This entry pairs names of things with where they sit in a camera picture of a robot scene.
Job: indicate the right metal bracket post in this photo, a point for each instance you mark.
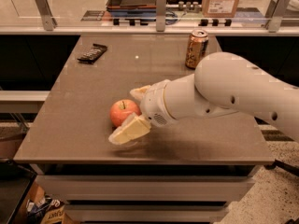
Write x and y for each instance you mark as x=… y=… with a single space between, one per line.
x=275 y=13

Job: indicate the metal bracket post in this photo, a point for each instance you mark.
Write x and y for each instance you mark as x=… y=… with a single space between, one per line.
x=275 y=13
x=48 y=21
x=160 y=15

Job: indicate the gold soda can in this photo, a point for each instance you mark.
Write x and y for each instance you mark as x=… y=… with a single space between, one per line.
x=196 y=48

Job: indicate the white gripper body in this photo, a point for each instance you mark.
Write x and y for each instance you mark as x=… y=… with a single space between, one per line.
x=153 y=104

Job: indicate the red apple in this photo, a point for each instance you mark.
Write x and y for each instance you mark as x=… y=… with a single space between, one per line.
x=121 y=110

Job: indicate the upper grey drawer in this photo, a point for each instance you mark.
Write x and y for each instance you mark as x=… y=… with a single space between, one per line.
x=144 y=188

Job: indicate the cardboard box with label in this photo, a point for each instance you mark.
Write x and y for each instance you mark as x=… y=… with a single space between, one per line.
x=219 y=8

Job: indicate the black rxbar chocolate wrapper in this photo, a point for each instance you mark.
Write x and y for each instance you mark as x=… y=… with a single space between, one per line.
x=93 y=54

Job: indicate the left metal bracket post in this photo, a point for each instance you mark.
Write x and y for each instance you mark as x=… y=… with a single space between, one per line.
x=48 y=21

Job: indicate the grey drawer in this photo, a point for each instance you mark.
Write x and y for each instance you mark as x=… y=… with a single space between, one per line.
x=172 y=214
x=144 y=188

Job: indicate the lower grey drawer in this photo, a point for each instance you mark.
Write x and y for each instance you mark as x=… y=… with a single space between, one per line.
x=172 y=214

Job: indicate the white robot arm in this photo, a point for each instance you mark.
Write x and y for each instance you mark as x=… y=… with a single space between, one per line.
x=223 y=83

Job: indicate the middle metal bracket post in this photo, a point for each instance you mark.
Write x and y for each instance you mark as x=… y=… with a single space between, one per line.
x=160 y=15

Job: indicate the snack bag on floor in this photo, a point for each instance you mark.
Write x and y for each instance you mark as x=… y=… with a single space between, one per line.
x=45 y=211

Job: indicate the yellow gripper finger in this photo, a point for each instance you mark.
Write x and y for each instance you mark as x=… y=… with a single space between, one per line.
x=132 y=128
x=139 y=93

